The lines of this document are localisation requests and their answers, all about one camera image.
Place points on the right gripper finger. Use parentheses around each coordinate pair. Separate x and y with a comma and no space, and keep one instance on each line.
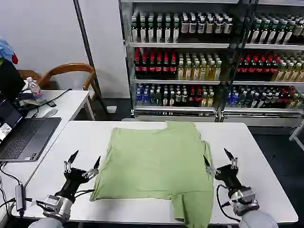
(208,167)
(231,158)

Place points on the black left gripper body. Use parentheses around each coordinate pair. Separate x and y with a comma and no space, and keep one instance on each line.
(72,180)

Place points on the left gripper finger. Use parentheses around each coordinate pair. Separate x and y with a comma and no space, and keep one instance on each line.
(95,167)
(71,159)

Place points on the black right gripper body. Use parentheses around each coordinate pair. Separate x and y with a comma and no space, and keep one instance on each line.
(229,175)

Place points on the light green t-shirt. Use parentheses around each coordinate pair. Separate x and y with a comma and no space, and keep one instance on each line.
(156,161)

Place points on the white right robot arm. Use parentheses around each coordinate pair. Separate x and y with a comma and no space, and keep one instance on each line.
(249,204)

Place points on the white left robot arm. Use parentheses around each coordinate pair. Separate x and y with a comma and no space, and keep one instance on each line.
(58,210)

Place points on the dark grey laptop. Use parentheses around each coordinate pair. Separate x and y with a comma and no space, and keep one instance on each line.
(26,135)

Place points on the grey computer mouse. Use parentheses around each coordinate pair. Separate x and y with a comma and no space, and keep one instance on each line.
(48,112)

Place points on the grey usb hub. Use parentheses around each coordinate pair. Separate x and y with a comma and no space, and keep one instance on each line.
(20,197)

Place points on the white side desk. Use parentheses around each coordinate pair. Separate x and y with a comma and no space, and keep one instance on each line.
(71,102)

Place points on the small white cup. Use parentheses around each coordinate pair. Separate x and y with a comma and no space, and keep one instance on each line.
(111,109)

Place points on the clear water bottle red label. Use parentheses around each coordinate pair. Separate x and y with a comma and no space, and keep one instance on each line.
(34,89)

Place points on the brown wooden chair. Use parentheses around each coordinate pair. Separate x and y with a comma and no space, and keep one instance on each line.
(69,69)

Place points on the black monitor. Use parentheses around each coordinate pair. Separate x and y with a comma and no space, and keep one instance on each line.
(10,80)

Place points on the metal shelf with bottles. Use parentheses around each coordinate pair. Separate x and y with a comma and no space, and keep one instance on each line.
(175,61)
(268,64)

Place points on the black slanted pole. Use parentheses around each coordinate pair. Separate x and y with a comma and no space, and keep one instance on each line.
(88,50)

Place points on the red cloth item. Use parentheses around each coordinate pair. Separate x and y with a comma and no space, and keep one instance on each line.
(15,59)

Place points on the blue cloth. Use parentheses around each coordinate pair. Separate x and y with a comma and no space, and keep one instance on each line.
(5,48)

